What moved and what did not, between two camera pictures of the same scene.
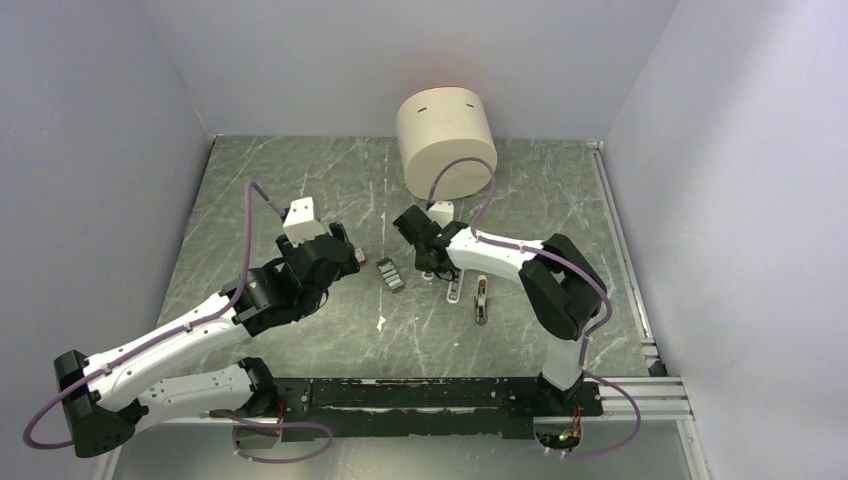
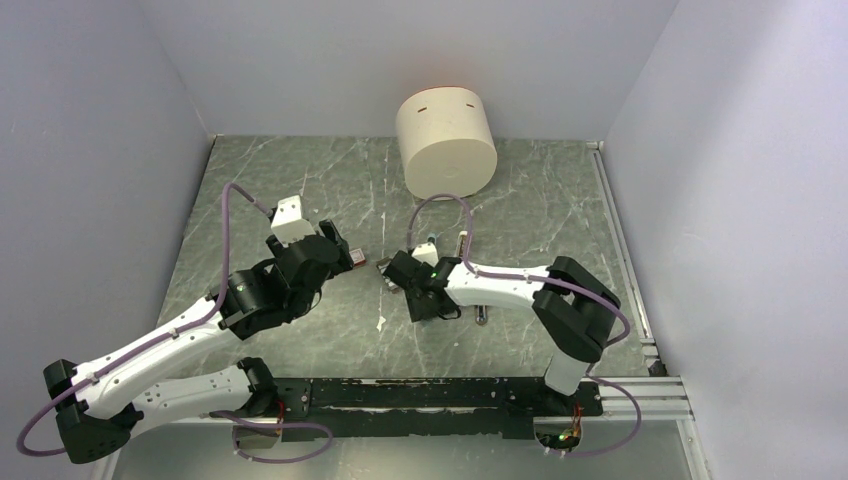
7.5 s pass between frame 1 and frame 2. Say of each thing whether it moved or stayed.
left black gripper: stayed
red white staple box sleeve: stayed
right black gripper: moved
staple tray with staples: stayed
